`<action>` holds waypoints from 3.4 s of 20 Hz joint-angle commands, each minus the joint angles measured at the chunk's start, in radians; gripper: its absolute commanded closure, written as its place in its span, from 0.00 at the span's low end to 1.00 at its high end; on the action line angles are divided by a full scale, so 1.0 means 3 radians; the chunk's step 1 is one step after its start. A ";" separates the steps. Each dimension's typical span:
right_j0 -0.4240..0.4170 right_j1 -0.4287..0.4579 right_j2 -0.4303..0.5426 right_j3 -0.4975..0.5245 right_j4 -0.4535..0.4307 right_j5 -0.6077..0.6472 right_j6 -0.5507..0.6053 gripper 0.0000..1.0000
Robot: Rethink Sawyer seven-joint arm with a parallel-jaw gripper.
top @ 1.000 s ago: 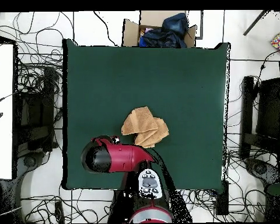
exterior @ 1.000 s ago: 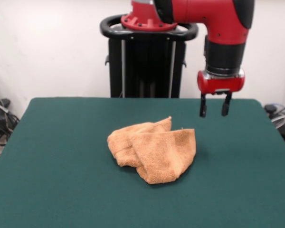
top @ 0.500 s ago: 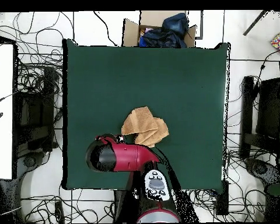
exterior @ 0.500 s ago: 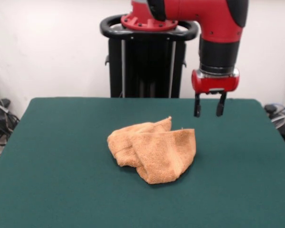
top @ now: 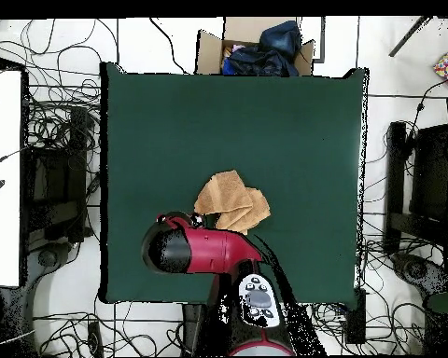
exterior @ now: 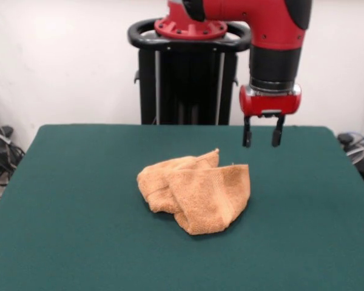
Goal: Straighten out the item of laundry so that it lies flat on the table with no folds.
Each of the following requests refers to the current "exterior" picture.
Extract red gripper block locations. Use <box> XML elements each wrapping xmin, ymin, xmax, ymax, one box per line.
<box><xmin>238</xmin><ymin>84</ymin><xmax>303</xmax><ymax>149</ymax></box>

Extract orange terry towel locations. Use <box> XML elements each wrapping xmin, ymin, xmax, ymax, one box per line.
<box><xmin>136</xmin><ymin>147</ymin><xmax>252</xmax><ymax>236</ymax></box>

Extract dark green table cloth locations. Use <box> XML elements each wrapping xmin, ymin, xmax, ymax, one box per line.
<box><xmin>0</xmin><ymin>123</ymin><xmax>364</xmax><ymax>291</ymax></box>

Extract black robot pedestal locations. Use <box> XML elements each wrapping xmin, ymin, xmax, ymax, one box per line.
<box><xmin>127</xmin><ymin>18</ymin><xmax>254</xmax><ymax>125</ymax></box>

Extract black cable tangle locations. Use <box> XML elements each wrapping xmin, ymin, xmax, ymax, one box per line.
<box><xmin>0</xmin><ymin>96</ymin><xmax>27</xmax><ymax>213</ymax></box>

